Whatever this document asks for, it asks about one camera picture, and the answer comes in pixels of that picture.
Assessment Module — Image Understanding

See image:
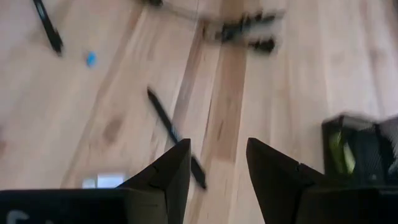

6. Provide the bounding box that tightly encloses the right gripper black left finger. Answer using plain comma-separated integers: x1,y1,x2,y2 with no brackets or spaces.
0,138,192,224

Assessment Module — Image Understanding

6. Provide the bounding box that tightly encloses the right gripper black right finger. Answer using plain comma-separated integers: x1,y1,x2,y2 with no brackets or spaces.
246,138,398,224

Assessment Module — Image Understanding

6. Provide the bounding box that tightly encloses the yellow-green highlighter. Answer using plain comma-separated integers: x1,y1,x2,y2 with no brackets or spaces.
328,129,356,175

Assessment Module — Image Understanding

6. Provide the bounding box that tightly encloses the black mesh desk organizer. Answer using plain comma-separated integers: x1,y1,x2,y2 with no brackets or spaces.
321,113,398,187

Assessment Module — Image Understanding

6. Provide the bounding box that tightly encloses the blue binder clip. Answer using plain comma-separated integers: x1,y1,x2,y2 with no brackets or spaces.
85,50,98,68

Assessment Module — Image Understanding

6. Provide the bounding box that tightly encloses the black pen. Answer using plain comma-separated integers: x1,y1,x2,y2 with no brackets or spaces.
146,87,208,190
32,0,64,56

